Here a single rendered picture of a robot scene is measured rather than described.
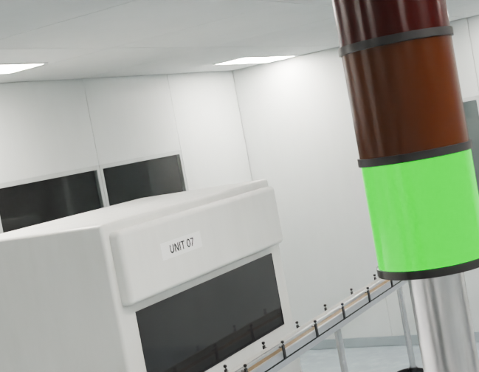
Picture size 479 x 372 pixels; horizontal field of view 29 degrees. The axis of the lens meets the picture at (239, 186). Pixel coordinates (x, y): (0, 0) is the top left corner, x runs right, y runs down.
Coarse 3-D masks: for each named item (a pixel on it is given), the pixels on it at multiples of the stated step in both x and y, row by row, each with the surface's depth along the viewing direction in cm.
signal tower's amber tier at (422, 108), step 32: (352, 64) 40; (384, 64) 39; (416, 64) 39; (448, 64) 39; (352, 96) 40; (384, 96) 39; (416, 96) 39; (448, 96) 39; (384, 128) 39; (416, 128) 39; (448, 128) 39
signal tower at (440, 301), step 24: (360, 48) 39; (456, 144) 39; (456, 264) 39; (432, 288) 40; (456, 288) 40; (432, 312) 40; (456, 312) 40; (432, 336) 41; (456, 336) 40; (432, 360) 41; (456, 360) 40
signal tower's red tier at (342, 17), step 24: (336, 0) 40; (360, 0) 39; (384, 0) 39; (408, 0) 38; (432, 0) 39; (336, 24) 41; (360, 24) 39; (384, 24) 39; (408, 24) 39; (432, 24) 39
